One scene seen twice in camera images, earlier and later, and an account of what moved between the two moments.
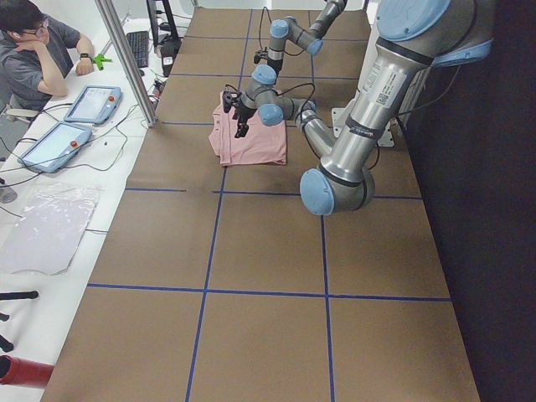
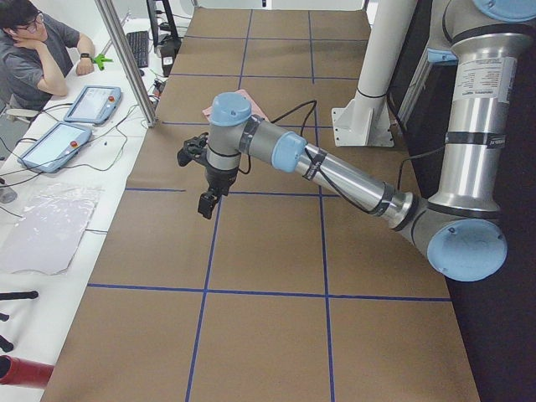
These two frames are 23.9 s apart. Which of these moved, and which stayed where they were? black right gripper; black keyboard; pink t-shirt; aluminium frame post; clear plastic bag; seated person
Moved: pink t-shirt; black right gripper
Stayed: seated person; clear plastic bag; black keyboard; aluminium frame post
